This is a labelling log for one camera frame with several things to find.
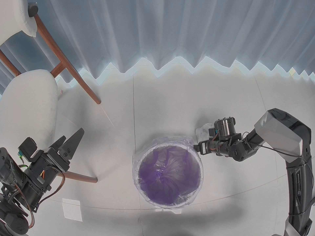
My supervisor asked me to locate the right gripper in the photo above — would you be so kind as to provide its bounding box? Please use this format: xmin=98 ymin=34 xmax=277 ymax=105
xmin=198 ymin=140 xmax=223 ymax=156

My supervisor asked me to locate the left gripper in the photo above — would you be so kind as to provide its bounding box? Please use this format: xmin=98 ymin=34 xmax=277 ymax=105
xmin=23 ymin=128 xmax=85 ymax=205

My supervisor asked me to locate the purple plastic bag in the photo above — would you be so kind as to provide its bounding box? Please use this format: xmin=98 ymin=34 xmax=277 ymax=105
xmin=132 ymin=136 xmax=205 ymax=207

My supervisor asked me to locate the white trash bin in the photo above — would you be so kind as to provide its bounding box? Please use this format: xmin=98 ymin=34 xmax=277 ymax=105
xmin=134 ymin=143 xmax=205 ymax=208

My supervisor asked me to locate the crumpled white paper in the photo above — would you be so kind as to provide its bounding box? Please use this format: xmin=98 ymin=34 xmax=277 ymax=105
xmin=195 ymin=123 xmax=213 ymax=142

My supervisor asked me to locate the white wooden-legged chair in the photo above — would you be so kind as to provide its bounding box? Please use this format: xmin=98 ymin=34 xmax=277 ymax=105
xmin=0 ymin=0 xmax=101 ymax=184

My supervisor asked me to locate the white curtain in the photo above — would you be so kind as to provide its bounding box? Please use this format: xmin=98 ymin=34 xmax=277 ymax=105
xmin=0 ymin=0 xmax=315 ymax=90

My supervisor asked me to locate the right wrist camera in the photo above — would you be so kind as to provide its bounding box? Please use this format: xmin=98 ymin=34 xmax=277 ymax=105
xmin=208 ymin=119 xmax=221 ymax=138

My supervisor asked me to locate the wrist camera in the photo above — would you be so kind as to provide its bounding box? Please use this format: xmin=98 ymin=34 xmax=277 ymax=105
xmin=18 ymin=137 xmax=40 ymax=162
xmin=208 ymin=119 xmax=221 ymax=138

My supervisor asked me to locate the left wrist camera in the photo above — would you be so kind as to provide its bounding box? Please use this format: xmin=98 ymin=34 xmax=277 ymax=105
xmin=18 ymin=137 xmax=40 ymax=162

